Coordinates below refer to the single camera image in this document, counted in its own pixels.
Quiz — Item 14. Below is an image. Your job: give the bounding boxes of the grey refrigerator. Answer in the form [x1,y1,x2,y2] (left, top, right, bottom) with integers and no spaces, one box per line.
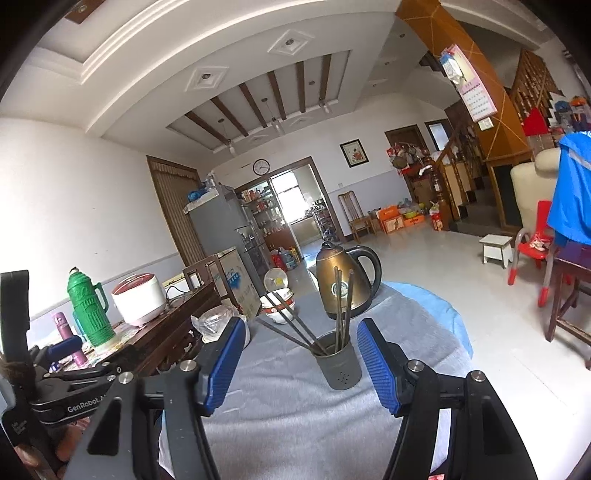
[184,185,260,278]

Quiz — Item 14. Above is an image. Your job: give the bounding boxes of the white rice cooker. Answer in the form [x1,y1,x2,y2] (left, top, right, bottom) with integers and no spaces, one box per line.
[112,273,167,328]

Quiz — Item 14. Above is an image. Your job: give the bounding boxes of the red plastic chair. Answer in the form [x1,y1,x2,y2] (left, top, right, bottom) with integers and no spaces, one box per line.
[507,200,562,308]

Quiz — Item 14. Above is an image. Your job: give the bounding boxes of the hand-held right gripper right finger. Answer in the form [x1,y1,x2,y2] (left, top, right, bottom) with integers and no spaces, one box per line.
[356,318,539,480]

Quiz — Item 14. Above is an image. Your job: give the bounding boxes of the wooden stair railing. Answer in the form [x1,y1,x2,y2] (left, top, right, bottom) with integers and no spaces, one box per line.
[428,131,491,232]

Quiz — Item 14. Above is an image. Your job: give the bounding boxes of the clear plastic bag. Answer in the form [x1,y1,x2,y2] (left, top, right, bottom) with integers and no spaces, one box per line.
[191,308,242,343]

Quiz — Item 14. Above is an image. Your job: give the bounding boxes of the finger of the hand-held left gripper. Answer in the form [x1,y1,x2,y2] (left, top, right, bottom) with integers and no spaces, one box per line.
[39,360,123,387]
[28,335,85,370]

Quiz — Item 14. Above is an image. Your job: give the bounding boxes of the dark wooden chair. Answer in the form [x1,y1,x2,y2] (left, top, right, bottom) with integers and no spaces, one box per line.
[546,242,591,371]

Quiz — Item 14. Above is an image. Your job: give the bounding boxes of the white ceramic bowl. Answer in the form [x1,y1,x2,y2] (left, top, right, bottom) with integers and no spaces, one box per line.
[261,287,294,306]

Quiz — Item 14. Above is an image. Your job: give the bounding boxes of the small white fan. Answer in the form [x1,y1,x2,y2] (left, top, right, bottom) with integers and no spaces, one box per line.
[263,268,290,297]

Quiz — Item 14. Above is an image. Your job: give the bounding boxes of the green thermos jug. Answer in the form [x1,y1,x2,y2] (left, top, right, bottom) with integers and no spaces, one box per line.
[67,267,116,348]

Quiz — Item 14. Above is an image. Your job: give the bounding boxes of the blue cloth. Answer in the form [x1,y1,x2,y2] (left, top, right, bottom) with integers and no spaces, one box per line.
[547,130,591,248]

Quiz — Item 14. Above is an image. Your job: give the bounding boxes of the wall calendar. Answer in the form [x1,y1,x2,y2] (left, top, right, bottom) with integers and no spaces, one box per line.
[438,44,499,123]

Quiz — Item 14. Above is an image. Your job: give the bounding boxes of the brown window curtain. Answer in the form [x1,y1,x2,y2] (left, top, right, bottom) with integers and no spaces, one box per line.
[146,155,206,269]

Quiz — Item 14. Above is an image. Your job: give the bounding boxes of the dark grey utensil holder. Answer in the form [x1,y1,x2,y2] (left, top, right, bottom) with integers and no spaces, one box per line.
[310,331,361,391]

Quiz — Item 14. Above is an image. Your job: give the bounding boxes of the white chest freezer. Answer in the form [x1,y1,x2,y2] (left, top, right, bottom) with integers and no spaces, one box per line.
[216,247,262,320]

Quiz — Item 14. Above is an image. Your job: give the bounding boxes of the small white stool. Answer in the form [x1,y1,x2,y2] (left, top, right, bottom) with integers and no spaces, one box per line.
[479,234,516,270]

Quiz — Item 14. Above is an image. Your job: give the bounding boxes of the red banded white bowl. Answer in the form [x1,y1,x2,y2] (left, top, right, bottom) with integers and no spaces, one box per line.
[259,299,297,325]

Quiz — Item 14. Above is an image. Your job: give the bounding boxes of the person's left hand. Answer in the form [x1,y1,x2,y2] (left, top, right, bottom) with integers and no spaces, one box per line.
[14,438,77,480]

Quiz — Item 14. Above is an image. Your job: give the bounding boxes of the golden electric kettle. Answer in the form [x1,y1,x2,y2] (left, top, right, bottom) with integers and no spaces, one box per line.
[315,241,383,321]

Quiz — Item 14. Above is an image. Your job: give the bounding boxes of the carved wooden chair back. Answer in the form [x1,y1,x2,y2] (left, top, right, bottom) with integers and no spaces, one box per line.
[182,253,232,302]

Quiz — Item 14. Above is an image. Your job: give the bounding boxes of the orange cardboard boxes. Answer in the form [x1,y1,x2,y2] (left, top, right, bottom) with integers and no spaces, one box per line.
[375,205,426,234]

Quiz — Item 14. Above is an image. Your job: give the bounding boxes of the dark carved wooden sideboard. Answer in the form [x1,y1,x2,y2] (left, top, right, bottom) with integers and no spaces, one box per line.
[28,281,223,380]

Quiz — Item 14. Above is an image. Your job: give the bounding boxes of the framed wall picture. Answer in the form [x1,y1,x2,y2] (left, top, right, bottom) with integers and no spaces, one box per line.
[339,139,370,169]

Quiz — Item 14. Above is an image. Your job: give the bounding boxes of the glass shelf cabinet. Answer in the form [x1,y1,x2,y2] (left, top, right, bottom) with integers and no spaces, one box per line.
[235,180,297,273]

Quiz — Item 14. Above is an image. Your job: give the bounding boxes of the cream armchair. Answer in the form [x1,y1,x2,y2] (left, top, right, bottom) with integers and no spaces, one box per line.
[509,148,567,232]

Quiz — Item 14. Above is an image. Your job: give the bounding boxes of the purple drink bottle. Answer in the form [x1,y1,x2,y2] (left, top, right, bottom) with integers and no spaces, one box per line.
[51,312,88,369]

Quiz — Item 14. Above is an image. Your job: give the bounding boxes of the wooden dining chair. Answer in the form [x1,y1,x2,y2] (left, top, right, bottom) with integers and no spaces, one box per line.
[338,190,373,244]

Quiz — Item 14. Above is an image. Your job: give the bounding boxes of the grey tablecloth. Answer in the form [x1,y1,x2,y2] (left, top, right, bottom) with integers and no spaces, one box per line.
[158,281,468,480]

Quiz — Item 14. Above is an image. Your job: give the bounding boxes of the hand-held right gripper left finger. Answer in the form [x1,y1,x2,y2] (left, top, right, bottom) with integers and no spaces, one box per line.
[69,316,247,480]

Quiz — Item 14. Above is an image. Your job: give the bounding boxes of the blue table cover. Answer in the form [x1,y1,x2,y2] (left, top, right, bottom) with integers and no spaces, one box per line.
[382,280,474,359]

